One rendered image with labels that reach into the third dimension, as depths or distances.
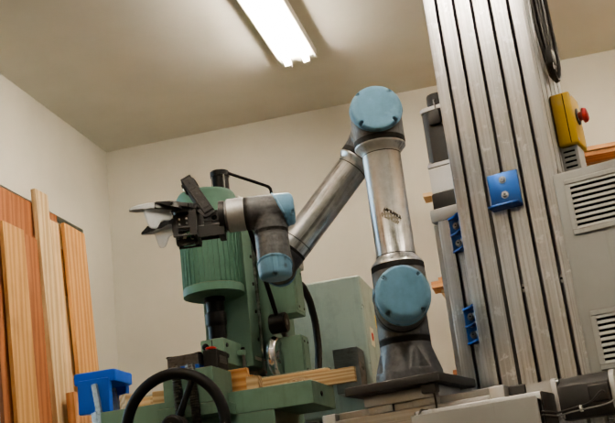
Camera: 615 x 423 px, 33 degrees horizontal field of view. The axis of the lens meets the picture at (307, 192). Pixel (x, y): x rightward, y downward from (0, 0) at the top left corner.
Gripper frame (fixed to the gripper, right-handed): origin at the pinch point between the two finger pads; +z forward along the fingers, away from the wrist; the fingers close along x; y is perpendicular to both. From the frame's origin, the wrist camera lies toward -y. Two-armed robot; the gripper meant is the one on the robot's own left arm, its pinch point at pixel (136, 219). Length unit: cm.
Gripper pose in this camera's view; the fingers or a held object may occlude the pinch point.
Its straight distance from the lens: 235.7
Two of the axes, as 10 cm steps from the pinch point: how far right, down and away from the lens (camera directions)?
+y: 1.0, 8.9, -4.4
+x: 0.7, 4.3, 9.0
